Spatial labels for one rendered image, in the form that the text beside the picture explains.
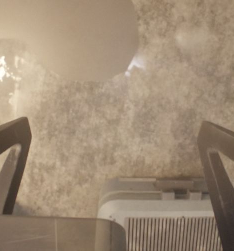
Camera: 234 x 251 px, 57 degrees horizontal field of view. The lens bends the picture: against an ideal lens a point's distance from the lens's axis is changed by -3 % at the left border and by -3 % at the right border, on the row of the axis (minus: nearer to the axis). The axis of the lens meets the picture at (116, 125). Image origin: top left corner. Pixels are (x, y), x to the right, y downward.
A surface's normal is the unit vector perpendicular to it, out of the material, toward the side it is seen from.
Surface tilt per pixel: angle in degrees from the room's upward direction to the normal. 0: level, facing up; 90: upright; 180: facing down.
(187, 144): 0
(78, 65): 0
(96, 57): 0
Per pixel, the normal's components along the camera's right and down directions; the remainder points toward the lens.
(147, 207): 0.04, -0.63
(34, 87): 0.03, 0.10
